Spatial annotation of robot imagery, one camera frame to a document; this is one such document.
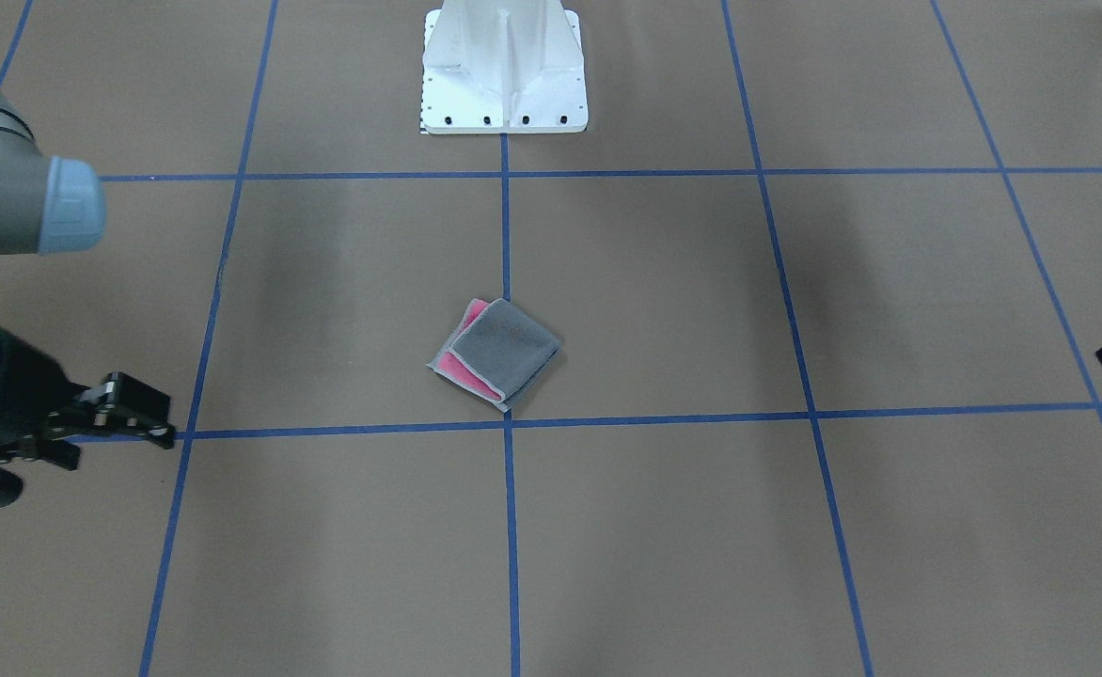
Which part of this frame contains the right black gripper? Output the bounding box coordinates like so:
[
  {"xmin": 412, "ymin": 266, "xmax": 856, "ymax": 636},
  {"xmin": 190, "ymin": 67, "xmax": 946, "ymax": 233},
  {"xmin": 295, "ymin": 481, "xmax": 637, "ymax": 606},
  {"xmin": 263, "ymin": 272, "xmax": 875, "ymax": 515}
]
[{"xmin": 0, "ymin": 329, "xmax": 177, "ymax": 509}]

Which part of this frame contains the pink and grey towel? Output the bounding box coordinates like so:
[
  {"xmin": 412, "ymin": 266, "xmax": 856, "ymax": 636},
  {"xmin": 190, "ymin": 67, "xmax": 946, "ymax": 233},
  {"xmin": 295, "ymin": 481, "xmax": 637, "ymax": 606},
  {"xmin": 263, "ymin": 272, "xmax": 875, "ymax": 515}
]
[{"xmin": 426, "ymin": 297, "xmax": 562, "ymax": 413}]

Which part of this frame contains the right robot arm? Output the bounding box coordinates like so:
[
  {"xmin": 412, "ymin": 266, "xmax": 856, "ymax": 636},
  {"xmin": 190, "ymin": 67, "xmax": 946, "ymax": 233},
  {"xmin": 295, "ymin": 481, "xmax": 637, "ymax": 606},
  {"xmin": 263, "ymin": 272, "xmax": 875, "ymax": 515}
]
[{"xmin": 0, "ymin": 92, "xmax": 177, "ymax": 509}]

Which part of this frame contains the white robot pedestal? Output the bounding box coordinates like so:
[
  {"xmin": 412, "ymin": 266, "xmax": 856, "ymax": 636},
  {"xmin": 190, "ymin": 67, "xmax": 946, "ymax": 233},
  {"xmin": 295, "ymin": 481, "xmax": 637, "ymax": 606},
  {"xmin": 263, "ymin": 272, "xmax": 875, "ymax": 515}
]
[{"xmin": 419, "ymin": 1, "xmax": 590, "ymax": 135}]

